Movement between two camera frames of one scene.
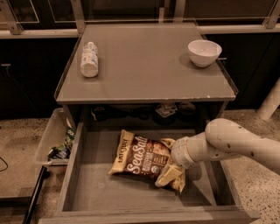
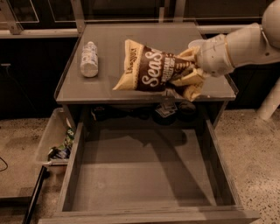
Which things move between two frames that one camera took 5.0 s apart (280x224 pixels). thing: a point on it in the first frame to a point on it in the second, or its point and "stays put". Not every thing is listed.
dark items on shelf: x=164 y=113 stays put
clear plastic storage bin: x=55 y=147 stays put
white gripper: x=179 y=152 to x=214 y=55
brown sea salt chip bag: x=142 y=156 to x=150 y=69
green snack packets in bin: x=64 y=150 stays put
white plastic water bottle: x=89 y=60 stays put
